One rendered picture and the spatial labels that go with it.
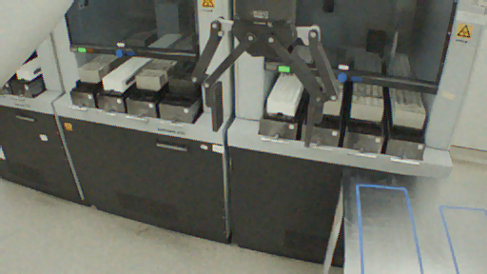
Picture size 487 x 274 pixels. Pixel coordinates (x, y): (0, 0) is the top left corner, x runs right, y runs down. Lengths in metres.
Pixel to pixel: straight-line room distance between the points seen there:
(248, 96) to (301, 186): 0.40
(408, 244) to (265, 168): 0.71
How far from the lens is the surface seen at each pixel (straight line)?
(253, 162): 1.44
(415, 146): 1.33
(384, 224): 0.96
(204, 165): 1.53
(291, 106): 1.31
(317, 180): 1.43
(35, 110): 1.96
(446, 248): 0.97
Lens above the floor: 1.48
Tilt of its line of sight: 33 degrees down
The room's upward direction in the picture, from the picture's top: straight up
